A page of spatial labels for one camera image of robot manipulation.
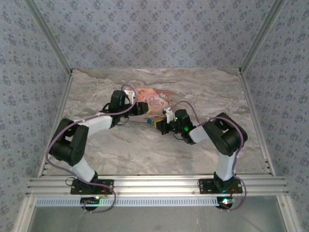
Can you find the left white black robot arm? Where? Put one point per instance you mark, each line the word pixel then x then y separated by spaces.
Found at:
pixel 99 123

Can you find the aluminium table side rail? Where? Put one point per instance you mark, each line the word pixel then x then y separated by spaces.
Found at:
pixel 249 96
pixel 63 96

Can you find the controller board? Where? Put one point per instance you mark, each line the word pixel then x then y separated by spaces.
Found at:
pixel 89 201
pixel 224 201

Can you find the aluminium frame leg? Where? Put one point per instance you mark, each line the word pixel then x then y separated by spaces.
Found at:
pixel 24 215
pixel 288 215

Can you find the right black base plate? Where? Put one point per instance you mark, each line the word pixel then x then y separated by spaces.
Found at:
pixel 205 186

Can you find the yellow padlock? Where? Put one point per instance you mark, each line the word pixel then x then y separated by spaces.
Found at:
pixel 158 120

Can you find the aluminium cross rail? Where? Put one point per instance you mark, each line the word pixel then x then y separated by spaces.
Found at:
pixel 157 184

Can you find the pink picture book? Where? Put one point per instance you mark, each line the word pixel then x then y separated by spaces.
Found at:
pixel 157 99

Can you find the aluminium corner post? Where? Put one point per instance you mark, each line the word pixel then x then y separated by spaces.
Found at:
pixel 260 36
pixel 53 39

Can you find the left controller board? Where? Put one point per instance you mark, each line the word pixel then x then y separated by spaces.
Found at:
pixel 89 201

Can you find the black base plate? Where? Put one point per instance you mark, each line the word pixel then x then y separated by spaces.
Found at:
pixel 106 184
pixel 205 186

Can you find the right controller board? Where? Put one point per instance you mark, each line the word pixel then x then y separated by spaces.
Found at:
pixel 224 201

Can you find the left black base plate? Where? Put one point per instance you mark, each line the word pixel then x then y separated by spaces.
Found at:
pixel 106 184

